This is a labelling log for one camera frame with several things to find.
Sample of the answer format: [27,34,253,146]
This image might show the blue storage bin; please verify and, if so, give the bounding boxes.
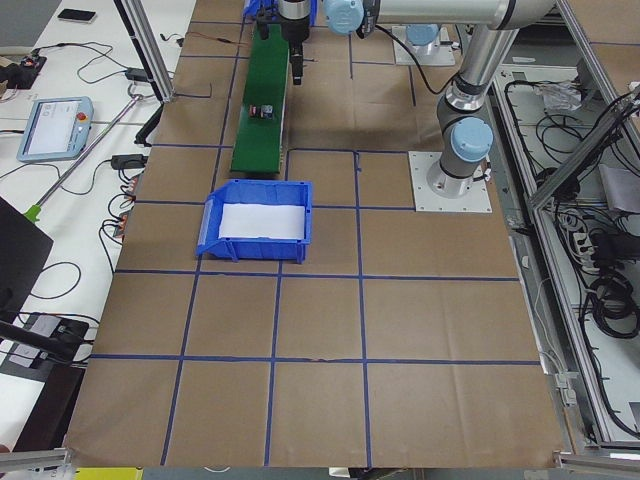
[243,0,319,27]
[196,179,313,264]

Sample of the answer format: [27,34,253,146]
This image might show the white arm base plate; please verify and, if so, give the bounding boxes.
[408,151,492,214]
[391,24,456,67]

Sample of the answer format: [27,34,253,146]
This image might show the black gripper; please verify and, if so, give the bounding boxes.
[256,0,311,85]

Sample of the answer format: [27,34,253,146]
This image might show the blue left storage bin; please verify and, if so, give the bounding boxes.
[196,179,313,264]

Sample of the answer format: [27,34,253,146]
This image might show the black smartphone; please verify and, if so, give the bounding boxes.
[57,8,97,24]

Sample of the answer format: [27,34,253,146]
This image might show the white foam pad left bin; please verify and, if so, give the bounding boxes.
[219,203,305,240]

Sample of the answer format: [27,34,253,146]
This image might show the black power adapter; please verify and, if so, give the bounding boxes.
[124,67,150,83]

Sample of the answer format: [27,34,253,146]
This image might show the red black conveyor wires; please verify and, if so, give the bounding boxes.
[159,30,251,50]

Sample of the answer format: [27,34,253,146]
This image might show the green handled metal rod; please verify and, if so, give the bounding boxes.
[24,94,144,223]

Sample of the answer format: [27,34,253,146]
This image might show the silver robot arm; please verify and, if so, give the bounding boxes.
[322,1,554,192]
[256,0,311,86]

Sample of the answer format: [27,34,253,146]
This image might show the aluminium frame post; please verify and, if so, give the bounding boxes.
[113,0,174,103]

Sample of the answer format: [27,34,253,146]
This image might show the blue right storage bin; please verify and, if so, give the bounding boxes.
[243,0,319,27]

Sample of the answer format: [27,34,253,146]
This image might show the red push button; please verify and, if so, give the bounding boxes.
[248,104,274,120]

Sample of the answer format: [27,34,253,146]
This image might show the teach pendant tablet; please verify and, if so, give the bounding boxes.
[16,96,94,162]

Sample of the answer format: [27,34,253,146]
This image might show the green conveyor belt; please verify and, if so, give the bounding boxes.
[230,25,289,174]

